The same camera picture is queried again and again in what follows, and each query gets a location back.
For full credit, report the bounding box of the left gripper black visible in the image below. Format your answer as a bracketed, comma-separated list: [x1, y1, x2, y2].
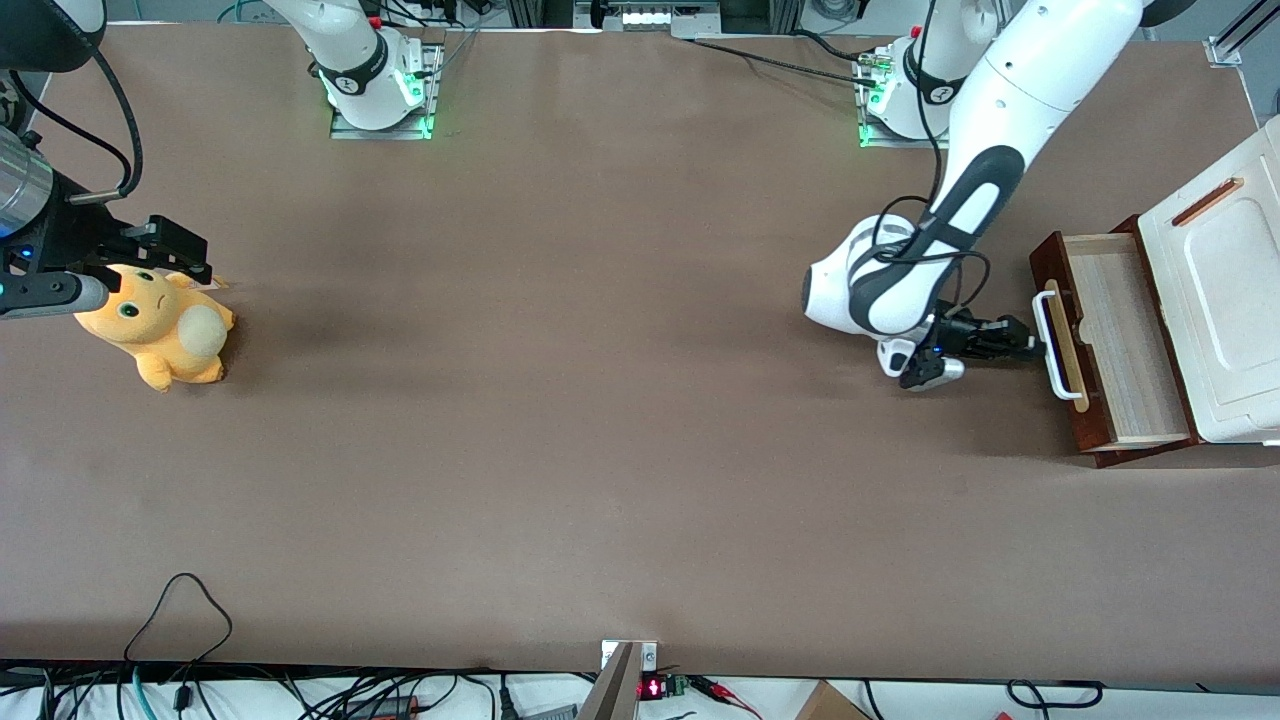
[923, 311, 1048, 365]

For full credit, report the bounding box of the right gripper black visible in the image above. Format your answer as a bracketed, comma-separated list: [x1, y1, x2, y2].
[0, 170, 214, 289]

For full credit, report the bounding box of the white drawer handle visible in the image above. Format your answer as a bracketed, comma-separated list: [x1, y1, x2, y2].
[1032, 280, 1073, 400]

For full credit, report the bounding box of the dark wood drawer with handle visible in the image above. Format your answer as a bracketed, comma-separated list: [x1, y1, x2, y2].
[1029, 230, 1197, 457]

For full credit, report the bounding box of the orange plush toy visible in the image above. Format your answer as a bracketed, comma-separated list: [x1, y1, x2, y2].
[73, 263, 238, 393]

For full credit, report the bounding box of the aluminium extrusion profile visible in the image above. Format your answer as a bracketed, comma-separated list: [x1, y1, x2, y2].
[1204, 0, 1280, 69]

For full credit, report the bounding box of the brown cardboard box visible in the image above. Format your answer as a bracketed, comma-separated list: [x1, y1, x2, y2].
[794, 680, 873, 720]

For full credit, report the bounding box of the black power adapter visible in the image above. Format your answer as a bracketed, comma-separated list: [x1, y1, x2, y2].
[343, 696, 423, 720]

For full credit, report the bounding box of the light wood handle backplate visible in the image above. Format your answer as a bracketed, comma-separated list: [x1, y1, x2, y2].
[1044, 288, 1090, 412]

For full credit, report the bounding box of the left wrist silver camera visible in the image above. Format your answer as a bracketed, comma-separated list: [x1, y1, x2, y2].
[878, 338, 968, 393]

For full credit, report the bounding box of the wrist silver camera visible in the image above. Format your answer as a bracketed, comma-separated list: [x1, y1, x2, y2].
[0, 268, 113, 321]
[878, 338, 968, 393]

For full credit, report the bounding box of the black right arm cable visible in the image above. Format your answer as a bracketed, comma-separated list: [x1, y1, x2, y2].
[8, 40, 145, 203]

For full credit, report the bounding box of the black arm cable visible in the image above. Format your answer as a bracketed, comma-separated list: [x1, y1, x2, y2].
[8, 40, 145, 203]
[866, 0, 994, 337]

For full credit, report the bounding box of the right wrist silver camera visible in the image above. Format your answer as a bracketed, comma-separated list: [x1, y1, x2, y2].
[0, 268, 113, 321]

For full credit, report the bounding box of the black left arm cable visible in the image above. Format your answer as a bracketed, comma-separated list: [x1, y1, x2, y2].
[866, 0, 994, 337]

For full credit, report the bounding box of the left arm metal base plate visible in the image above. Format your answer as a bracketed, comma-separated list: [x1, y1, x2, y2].
[856, 48, 965, 151]

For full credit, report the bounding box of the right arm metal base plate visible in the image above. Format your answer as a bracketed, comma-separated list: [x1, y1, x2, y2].
[329, 42, 445, 141]

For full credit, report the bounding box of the thin black looped cable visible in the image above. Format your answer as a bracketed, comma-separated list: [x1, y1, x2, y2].
[124, 572, 234, 667]

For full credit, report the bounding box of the black oval cable loop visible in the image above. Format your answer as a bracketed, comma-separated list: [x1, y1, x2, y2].
[1006, 679, 1105, 710]

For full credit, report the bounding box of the black cable on table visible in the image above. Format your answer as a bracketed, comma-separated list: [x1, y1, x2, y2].
[688, 30, 881, 87]

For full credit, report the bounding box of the red clip wire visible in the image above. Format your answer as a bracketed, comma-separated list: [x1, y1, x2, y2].
[690, 677, 763, 719]

